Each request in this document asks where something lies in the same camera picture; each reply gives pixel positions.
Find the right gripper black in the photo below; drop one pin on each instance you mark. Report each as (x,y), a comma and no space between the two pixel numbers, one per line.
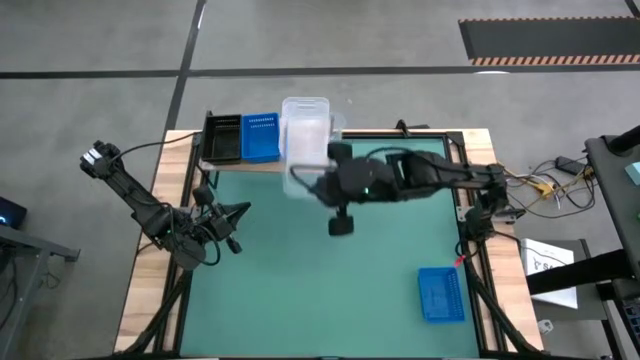
(345,182)

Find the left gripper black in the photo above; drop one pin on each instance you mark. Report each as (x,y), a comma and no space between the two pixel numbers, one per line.
(215,220)

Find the black slotted plastic basket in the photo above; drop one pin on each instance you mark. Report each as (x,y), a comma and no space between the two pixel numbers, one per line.
(222,145)

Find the blue slotted plastic basket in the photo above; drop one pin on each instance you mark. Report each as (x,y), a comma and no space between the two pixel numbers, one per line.
(260,145)
(440,295)

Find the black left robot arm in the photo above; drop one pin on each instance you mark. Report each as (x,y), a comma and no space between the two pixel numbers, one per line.
(130,192)

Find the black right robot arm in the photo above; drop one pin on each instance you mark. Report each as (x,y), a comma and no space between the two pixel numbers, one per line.
(440,172)

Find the translucent plastic sheet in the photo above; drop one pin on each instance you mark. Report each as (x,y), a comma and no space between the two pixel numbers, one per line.
(207,166)

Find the green table mat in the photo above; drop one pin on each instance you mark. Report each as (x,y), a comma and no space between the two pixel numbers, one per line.
(300,300)

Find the grey metal desk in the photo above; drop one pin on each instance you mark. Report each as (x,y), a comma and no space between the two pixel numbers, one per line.
(30,240)

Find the white cardboard box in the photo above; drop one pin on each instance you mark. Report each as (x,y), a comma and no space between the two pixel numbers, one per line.
(542,260)

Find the black device with blue light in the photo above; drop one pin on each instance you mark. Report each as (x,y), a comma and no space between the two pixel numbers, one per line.
(12,212)

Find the black power adapter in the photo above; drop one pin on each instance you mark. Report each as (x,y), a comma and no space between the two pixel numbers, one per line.
(570,164)

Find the small white floor object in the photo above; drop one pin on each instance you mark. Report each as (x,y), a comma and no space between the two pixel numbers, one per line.
(546,326)

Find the black hazard-striped floor mat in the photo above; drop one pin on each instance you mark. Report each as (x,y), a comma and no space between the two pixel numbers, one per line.
(550,40)

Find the black equipment cart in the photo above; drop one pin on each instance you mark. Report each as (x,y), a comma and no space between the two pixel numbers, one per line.
(617,200)

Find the grey floor plate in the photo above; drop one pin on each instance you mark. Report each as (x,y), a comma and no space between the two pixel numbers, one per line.
(590,307)

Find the teal box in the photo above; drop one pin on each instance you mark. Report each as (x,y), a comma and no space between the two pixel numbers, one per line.
(634,173)

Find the black frame clamp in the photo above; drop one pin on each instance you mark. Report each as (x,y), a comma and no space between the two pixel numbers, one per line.
(401,125)

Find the grey metal bracket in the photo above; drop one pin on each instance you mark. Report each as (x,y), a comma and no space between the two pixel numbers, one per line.
(515,214)

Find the black metal table frame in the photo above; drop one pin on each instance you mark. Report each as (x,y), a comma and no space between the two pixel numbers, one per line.
(497,310)

